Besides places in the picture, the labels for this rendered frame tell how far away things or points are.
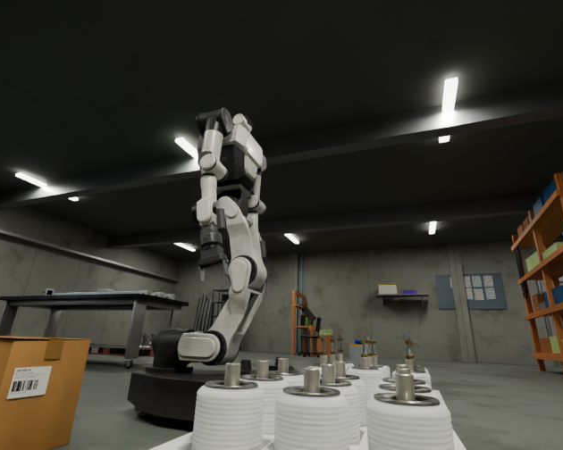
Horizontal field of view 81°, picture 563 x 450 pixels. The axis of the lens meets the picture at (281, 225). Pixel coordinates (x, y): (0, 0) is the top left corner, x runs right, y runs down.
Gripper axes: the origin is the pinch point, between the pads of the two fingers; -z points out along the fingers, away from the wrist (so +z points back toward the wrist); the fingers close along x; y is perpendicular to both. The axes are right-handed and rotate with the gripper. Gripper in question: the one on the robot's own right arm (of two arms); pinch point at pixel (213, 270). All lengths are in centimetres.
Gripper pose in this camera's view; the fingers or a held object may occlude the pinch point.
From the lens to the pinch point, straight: 135.4
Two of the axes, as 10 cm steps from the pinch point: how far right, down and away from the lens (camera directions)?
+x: 9.3, -2.8, -2.4
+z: -1.5, -8.9, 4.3
